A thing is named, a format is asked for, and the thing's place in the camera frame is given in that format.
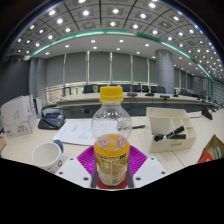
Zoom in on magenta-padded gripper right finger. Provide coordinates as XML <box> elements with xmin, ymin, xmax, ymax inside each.
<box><xmin>125</xmin><ymin>144</ymin><xmax>168</xmax><ymax>189</ymax></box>

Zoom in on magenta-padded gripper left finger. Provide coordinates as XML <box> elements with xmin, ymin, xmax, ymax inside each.
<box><xmin>54</xmin><ymin>144</ymin><xmax>99</xmax><ymax>189</ymax></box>

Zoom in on yellow-capped clear drink bottle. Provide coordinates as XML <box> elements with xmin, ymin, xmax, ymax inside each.
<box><xmin>90</xmin><ymin>85</ymin><xmax>133</xmax><ymax>187</ymax></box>

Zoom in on white patterned cup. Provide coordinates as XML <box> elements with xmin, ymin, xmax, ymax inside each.
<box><xmin>31</xmin><ymin>139</ymin><xmax>65</xmax><ymax>174</ymax></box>

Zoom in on white desk organizer tray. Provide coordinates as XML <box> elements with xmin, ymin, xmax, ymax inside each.
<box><xmin>145</xmin><ymin>107</ymin><xmax>198</xmax><ymax>154</ymax></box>

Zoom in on white printed paper sheets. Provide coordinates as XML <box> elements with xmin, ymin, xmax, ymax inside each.
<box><xmin>52</xmin><ymin>119</ymin><xmax>98</xmax><ymax>147</ymax></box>

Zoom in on black marker pen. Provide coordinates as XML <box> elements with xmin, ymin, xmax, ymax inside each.
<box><xmin>153</xmin><ymin>125</ymin><xmax>187</xmax><ymax>142</ymax></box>

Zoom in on black desk telephone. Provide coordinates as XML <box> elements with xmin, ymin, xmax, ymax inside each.
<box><xmin>37</xmin><ymin>105</ymin><xmax>66</xmax><ymax>130</ymax></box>

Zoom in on red-edged open cardboard box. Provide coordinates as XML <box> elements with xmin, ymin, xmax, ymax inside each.
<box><xmin>197</xmin><ymin>134</ymin><xmax>224</xmax><ymax>164</ymax></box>

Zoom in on white printed cardboard box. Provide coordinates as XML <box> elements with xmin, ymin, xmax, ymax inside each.
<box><xmin>0</xmin><ymin>94</ymin><xmax>38</xmax><ymax>139</ymax></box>

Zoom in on black desk microphone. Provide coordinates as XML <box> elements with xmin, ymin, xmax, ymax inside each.
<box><xmin>201</xmin><ymin>108</ymin><xmax>214</xmax><ymax>121</ymax></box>

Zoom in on row of black office chairs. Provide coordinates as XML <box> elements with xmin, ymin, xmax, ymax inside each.
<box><xmin>82</xmin><ymin>83</ymin><xmax>168</xmax><ymax>94</ymax></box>

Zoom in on group of round ceiling lights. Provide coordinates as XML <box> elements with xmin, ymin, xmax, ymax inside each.
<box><xmin>14</xmin><ymin>0</ymin><xmax>221</xmax><ymax>73</ymax></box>

